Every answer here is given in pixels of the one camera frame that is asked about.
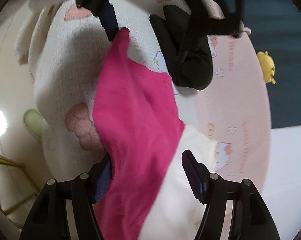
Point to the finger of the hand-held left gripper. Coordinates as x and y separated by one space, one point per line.
109 17
199 5

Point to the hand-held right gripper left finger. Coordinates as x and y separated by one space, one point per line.
103 180

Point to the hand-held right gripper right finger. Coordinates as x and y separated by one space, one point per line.
190 175

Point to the black garment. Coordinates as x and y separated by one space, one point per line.
190 65

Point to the cream and pink shirt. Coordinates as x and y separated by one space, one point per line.
135 117

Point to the cat print blanket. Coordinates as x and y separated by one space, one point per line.
70 80

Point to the green slipper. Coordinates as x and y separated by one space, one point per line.
34 123

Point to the dark blue cloth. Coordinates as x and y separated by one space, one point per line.
285 30

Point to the yellow plush toy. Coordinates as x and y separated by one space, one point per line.
266 66

